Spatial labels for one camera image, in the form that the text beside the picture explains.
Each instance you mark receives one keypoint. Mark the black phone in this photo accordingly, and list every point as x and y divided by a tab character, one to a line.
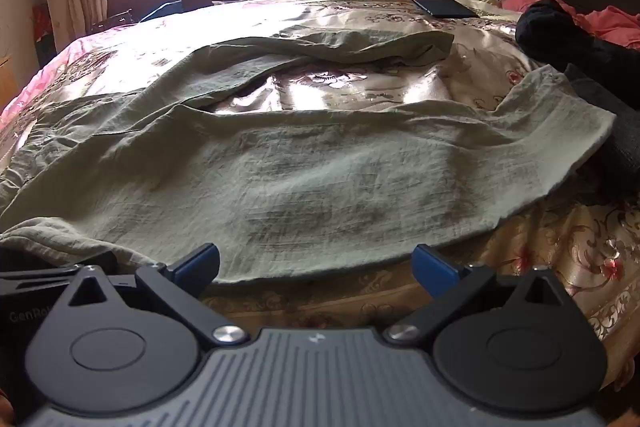
444	8

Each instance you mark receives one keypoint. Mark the cream cloth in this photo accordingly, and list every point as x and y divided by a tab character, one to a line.
482	2

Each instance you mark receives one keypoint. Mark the floral satin bedspread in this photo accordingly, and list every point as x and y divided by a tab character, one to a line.
350	82

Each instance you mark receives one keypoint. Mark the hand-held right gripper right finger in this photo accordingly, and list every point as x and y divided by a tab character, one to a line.
435	268

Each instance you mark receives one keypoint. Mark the olive green pants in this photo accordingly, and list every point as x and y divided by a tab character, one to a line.
300	182

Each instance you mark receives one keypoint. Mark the black garment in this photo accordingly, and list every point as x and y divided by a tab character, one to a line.
550	32

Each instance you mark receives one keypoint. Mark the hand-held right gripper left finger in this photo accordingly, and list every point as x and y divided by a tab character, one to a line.
197	264

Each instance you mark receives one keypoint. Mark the blue object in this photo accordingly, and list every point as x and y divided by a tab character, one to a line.
161	13

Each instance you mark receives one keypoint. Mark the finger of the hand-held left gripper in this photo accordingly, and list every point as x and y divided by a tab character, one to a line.
35	279

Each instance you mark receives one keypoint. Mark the pink garment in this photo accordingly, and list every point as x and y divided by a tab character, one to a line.
615	19

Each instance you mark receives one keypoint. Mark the red cloth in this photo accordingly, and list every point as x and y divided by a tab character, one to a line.
42	23

